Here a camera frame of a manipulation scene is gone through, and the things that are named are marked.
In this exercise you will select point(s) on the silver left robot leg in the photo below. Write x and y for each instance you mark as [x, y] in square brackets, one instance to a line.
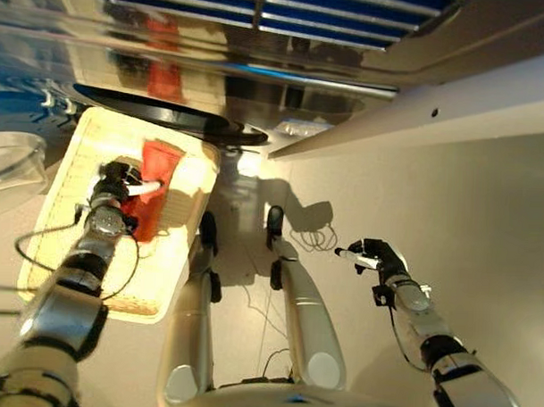
[192, 326]

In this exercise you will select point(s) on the round glass washer door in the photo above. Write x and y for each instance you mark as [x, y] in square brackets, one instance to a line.
[9, 167]

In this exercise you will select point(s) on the dark grey washing machine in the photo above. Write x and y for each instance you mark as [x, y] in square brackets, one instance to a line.
[240, 95]

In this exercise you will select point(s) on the cream wicker basket tray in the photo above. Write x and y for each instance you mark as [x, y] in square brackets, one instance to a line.
[182, 209]

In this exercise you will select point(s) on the red cloth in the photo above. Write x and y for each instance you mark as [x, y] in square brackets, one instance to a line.
[159, 164]

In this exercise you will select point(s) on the blue energy label sticker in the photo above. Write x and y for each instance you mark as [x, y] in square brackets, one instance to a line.
[301, 128]

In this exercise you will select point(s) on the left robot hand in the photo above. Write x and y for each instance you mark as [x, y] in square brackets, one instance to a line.
[118, 180]

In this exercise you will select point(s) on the white appliance cabinet enclosure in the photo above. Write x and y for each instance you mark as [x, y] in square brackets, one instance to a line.
[458, 116]

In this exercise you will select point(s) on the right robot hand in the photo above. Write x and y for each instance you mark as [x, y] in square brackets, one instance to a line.
[382, 258]

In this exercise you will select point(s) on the dryer vent grille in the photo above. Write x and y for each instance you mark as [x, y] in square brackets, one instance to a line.
[327, 18]

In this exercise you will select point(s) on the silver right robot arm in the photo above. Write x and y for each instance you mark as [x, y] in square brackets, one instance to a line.
[445, 348]

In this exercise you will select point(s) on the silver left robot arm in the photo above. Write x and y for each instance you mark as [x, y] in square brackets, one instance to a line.
[58, 303]

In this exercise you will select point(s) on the grey robot torso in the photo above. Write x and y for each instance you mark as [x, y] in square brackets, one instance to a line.
[292, 403]

